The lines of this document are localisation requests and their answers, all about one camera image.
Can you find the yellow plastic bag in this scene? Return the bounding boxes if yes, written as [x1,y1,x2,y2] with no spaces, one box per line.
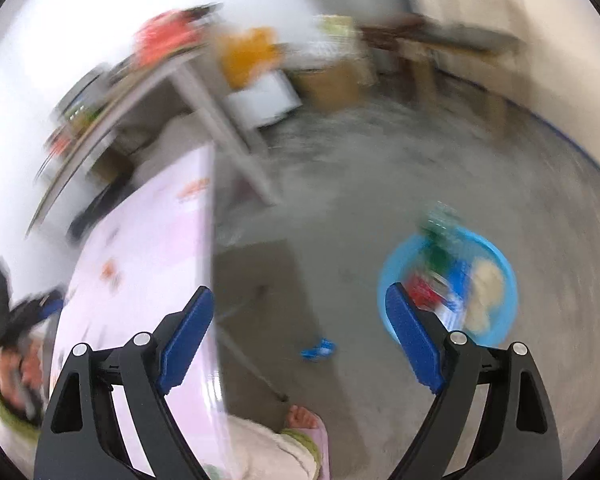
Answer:
[220,27,283,88]

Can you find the person's foot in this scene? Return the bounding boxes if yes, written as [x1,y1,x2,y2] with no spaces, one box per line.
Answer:
[282,405,328,431]

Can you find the large cardboard box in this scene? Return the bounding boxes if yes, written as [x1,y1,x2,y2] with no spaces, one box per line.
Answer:
[292,57,376,111]

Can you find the beige mattress with blue edge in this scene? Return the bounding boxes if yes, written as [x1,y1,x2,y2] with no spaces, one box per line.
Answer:
[405,0,600,186]

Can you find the steel rice cooker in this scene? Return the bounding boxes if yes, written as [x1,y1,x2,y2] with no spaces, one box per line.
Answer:
[55,67,111,116]

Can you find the black cloth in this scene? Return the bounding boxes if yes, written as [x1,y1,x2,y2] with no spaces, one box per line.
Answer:
[67,195,111,241]

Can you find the dark wooden stool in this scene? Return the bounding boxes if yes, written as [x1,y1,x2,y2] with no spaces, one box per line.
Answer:
[360,15,431,86]

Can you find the white cabinet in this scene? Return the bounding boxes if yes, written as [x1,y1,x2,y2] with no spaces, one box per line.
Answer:
[227,72,303,128]

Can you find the red plastic bag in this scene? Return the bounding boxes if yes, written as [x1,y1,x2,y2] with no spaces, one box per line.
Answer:
[132,7,206,66]

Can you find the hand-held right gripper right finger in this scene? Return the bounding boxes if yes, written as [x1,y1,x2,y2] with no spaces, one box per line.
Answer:
[384,282,563,480]

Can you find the white side table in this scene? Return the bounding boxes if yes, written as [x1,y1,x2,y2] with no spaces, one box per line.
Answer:
[25,45,281,238]

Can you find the person's left hand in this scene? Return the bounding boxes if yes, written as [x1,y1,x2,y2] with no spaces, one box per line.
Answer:
[0,340,48,413]

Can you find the blue toothpaste box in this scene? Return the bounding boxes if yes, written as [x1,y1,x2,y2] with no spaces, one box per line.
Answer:
[442,257,476,316]

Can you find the red drink can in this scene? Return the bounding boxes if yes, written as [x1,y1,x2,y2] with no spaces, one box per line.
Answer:
[405,270,448,308]

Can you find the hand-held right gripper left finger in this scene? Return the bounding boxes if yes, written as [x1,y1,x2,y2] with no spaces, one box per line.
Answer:
[34,285,215,480]

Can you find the green plastic bottle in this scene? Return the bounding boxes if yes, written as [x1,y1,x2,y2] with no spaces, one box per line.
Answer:
[417,202,463,273]

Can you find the wooden chair with dark seat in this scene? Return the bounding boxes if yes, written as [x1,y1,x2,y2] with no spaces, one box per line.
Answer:
[395,25,526,136]

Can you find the blue plastic wastebasket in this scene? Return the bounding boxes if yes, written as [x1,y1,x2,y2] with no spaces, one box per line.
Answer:
[377,225,520,347]

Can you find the beige cloth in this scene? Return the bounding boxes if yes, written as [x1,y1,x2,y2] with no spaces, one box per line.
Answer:
[462,255,508,333]

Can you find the white and green bag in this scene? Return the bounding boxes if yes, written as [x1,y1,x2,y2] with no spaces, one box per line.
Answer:
[315,15,361,56]

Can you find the white cloth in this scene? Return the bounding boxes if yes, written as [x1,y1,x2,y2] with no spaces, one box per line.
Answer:
[145,112,201,153]

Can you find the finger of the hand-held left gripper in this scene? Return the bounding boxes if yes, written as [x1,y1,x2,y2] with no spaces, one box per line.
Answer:
[10,285,67,326]

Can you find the blue scrap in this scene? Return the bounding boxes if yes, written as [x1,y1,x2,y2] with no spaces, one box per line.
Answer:
[300,339,337,362]

